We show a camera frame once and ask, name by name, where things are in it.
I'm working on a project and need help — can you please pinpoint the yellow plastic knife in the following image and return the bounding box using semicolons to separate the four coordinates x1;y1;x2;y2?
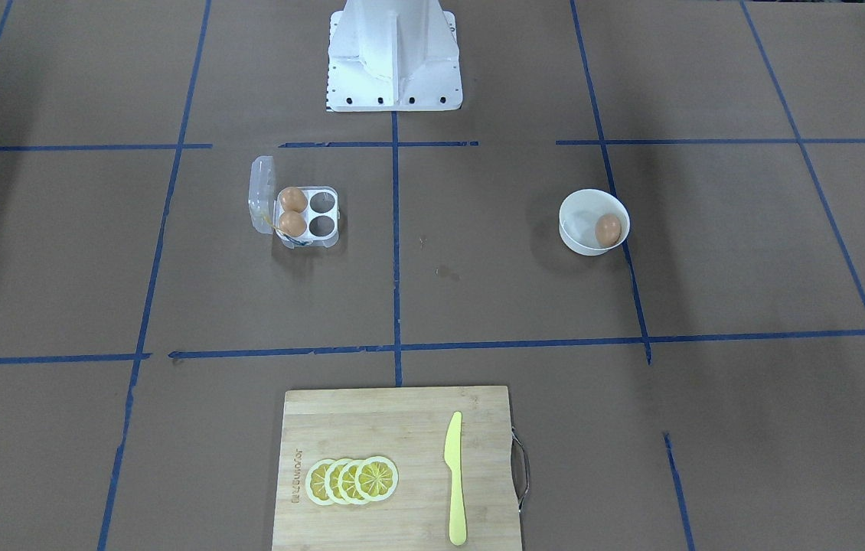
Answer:
443;411;468;547

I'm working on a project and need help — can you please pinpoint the bamboo cutting board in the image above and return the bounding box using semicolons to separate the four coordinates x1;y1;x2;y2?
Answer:
271;385;523;550

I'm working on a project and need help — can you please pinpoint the brown egg from bowl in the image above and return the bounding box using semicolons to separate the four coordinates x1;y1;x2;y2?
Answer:
595;213;622;249

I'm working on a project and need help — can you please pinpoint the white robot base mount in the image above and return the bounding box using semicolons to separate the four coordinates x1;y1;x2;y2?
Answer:
325;1;464;112

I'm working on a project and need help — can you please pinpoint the brown egg back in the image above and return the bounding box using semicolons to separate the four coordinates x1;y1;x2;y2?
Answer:
278;186;308;214

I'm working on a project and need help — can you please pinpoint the white round bowl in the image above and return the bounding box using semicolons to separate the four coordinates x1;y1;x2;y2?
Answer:
558;188;631;256

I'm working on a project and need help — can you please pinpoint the clear plastic egg box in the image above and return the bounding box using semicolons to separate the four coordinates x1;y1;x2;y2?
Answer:
247;155;341;249

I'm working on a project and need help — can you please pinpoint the brown egg front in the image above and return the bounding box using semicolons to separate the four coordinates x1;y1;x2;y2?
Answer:
276;210;307;240

